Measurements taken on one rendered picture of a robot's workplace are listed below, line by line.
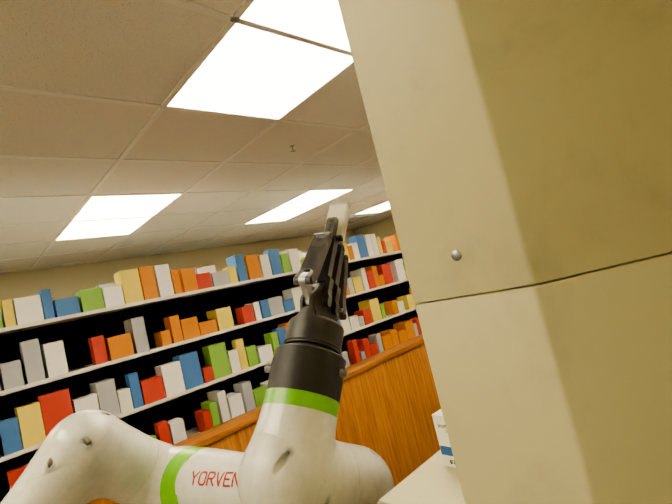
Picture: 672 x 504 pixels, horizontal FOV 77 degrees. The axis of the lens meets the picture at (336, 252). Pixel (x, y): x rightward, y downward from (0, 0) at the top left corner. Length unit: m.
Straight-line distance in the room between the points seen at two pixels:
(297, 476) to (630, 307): 0.34
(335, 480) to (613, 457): 0.28
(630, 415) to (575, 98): 0.23
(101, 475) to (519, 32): 0.81
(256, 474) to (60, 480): 0.41
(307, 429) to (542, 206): 0.33
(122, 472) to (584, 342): 0.72
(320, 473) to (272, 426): 0.07
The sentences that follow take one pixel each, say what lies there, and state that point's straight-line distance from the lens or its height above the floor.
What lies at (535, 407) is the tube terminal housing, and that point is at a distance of 0.37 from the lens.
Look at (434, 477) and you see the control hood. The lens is 0.55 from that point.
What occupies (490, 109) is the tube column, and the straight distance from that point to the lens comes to 0.36.
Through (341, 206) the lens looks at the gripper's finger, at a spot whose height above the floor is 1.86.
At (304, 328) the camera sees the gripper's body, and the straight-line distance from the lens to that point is 0.54.
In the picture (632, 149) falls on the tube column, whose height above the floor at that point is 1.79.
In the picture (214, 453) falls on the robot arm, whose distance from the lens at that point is 0.81.
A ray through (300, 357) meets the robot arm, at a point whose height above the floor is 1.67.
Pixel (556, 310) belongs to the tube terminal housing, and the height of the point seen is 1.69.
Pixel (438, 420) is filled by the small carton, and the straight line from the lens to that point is 0.54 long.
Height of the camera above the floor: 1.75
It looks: 4 degrees up
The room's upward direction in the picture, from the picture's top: 14 degrees counter-clockwise
